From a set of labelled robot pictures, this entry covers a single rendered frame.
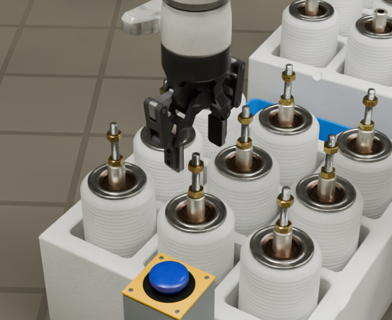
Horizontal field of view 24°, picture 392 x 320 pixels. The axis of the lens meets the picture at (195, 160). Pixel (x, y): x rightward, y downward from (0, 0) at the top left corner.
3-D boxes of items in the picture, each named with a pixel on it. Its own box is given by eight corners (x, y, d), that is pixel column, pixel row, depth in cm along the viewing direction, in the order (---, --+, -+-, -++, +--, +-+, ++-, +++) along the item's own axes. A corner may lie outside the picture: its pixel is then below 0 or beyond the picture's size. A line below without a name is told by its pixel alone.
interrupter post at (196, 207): (204, 207, 114) (204, 187, 112) (206, 220, 112) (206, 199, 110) (185, 209, 114) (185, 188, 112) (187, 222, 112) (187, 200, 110)
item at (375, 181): (397, 249, 134) (415, 148, 123) (352, 278, 130) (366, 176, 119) (349, 215, 140) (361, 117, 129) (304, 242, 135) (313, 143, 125)
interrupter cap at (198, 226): (222, 193, 116) (222, 189, 116) (230, 233, 110) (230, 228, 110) (162, 197, 116) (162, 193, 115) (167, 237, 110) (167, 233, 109)
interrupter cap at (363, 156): (404, 150, 124) (405, 145, 123) (365, 171, 120) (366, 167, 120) (361, 124, 128) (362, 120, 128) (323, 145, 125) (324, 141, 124)
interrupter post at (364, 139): (376, 148, 124) (379, 127, 122) (364, 155, 123) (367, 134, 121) (363, 140, 126) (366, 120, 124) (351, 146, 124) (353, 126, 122)
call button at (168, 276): (196, 282, 95) (196, 268, 94) (175, 306, 92) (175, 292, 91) (163, 268, 97) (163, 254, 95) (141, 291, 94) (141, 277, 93)
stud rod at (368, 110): (370, 138, 123) (377, 90, 118) (364, 140, 123) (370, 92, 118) (366, 134, 124) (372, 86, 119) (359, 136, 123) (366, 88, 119)
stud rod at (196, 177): (193, 207, 111) (193, 157, 107) (190, 202, 112) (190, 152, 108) (201, 205, 112) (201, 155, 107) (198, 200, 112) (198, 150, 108)
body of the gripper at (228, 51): (193, 61, 93) (193, 137, 99) (249, 32, 98) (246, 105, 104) (142, 35, 98) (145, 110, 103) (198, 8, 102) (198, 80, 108)
